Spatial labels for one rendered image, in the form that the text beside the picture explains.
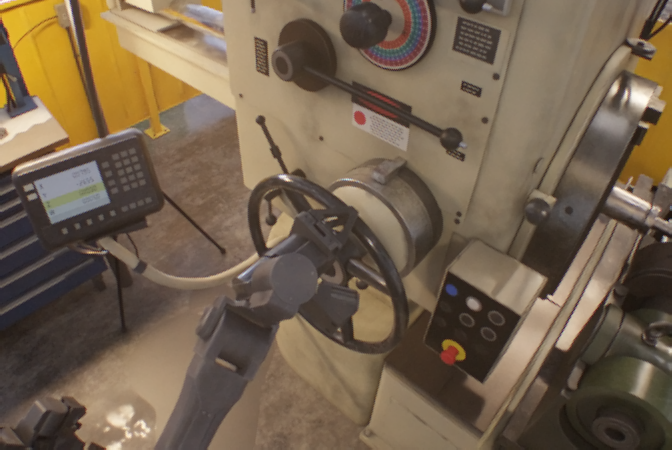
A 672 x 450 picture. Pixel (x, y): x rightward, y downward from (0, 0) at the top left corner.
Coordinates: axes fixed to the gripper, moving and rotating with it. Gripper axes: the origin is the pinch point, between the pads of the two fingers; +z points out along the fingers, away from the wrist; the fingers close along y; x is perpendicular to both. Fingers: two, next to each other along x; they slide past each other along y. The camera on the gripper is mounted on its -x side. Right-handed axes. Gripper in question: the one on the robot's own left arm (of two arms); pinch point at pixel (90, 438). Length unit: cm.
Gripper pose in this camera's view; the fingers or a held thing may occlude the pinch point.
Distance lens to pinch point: 126.8
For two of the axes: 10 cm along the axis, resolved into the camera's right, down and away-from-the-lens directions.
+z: 2.4, 3.8, 8.9
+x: -4.9, 8.4, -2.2
